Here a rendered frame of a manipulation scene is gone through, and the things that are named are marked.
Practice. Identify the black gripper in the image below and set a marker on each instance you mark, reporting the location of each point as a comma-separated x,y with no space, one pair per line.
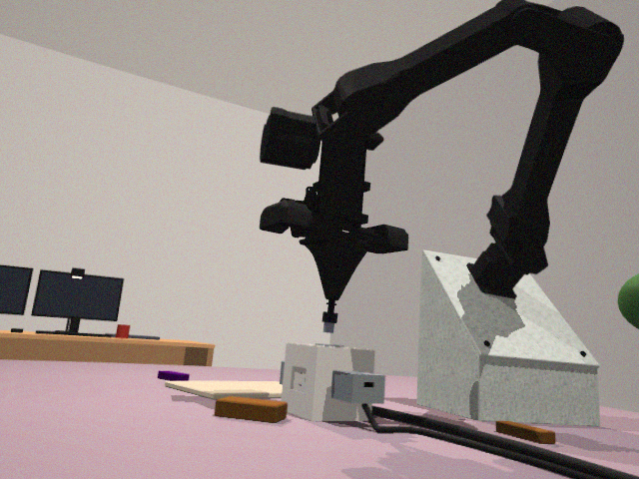
339,207

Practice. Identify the cream flat rectangular sheet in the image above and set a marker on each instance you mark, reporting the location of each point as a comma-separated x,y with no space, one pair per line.
223,389

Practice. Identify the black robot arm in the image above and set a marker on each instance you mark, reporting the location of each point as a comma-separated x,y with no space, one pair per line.
577,48

